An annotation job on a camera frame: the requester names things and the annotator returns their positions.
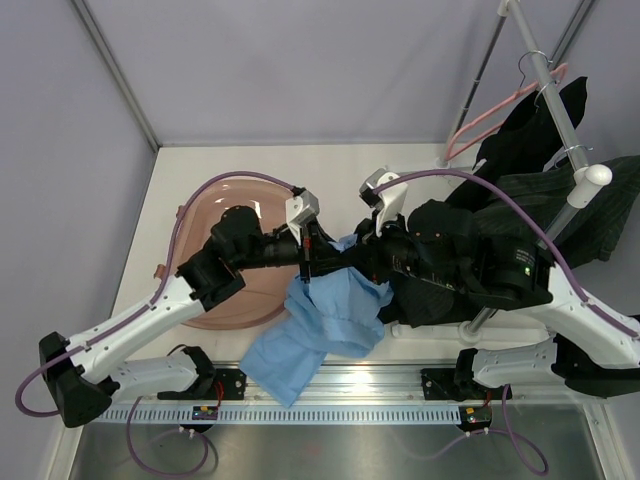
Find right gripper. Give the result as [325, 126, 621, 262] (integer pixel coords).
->
[340, 206, 466, 292]

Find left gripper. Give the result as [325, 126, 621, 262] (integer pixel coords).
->
[234, 217, 346, 282]

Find light blue shirt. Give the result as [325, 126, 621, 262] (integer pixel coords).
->
[238, 237, 396, 409]

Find pink hanger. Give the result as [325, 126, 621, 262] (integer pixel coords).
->
[441, 81, 540, 165]

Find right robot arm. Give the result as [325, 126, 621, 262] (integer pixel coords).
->
[346, 200, 639, 401]

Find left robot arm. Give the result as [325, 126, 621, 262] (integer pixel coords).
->
[38, 206, 357, 428]

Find dark striped shirt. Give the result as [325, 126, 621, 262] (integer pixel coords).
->
[379, 156, 639, 328]

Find black shirt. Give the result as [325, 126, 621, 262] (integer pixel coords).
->
[445, 76, 588, 212]

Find pink translucent plastic basin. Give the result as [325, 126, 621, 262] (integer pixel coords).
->
[149, 172, 307, 322]

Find white clothes rack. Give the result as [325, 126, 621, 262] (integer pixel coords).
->
[400, 1, 612, 345]

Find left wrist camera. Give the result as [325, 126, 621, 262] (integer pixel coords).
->
[285, 189, 320, 246]

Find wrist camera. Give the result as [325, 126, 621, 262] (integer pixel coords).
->
[285, 189, 320, 246]
[359, 168, 408, 237]

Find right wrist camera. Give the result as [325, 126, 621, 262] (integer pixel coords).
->
[359, 168, 408, 237]

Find aluminium mounting rail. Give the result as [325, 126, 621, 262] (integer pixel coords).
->
[64, 362, 609, 406]

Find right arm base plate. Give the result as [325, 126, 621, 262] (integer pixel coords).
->
[420, 367, 504, 402]

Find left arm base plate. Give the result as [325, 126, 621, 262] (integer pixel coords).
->
[157, 368, 247, 401]

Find hanger wire hook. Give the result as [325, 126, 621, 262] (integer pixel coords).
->
[533, 79, 558, 109]
[552, 144, 594, 169]

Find light blue cable duct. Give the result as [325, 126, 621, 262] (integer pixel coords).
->
[97, 404, 462, 425]

